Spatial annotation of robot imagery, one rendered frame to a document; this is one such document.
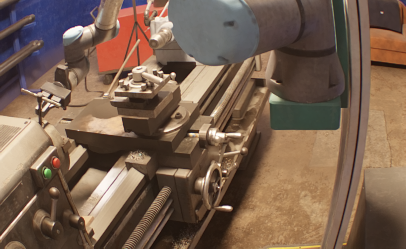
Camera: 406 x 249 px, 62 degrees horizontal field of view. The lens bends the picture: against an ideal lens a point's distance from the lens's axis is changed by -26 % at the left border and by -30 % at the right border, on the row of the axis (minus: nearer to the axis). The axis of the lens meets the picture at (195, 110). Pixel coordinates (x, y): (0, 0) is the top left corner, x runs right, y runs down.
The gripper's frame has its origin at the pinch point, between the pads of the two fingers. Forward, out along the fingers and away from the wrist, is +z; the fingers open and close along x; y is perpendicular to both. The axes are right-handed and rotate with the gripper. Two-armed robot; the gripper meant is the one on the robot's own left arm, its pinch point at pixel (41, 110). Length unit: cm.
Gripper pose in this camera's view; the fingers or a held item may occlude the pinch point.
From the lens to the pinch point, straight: 143.0
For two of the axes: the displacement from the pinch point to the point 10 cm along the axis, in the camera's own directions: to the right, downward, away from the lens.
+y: -1.9, 8.0, 5.7
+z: -2.7, 5.1, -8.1
